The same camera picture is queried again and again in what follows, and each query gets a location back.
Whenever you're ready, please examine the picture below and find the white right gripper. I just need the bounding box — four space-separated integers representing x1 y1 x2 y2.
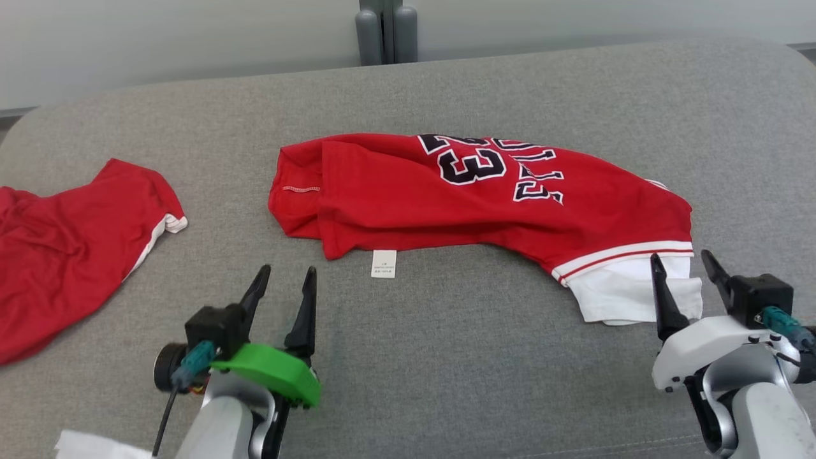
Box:
650 250 801 391

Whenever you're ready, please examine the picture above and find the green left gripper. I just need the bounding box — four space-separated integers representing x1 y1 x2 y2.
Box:
210 265 321 409

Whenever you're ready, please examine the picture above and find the red basketball jersey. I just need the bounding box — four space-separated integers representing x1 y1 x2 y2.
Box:
268 133 703 326

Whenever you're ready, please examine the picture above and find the red shorts white stripe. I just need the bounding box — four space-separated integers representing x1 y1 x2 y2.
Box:
0 158 189 365

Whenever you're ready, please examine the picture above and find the right camera cable teal plug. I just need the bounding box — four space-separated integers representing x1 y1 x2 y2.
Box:
755 306 816 354

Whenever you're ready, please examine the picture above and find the camera cable teal plug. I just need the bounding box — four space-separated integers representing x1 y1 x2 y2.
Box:
755 306 816 354
152 341 217 458

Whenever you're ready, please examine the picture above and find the left camera cable teal plug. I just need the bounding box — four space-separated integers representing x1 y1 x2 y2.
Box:
152 341 217 458

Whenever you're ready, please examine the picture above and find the grey partition post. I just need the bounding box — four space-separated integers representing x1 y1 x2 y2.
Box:
355 0 419 66

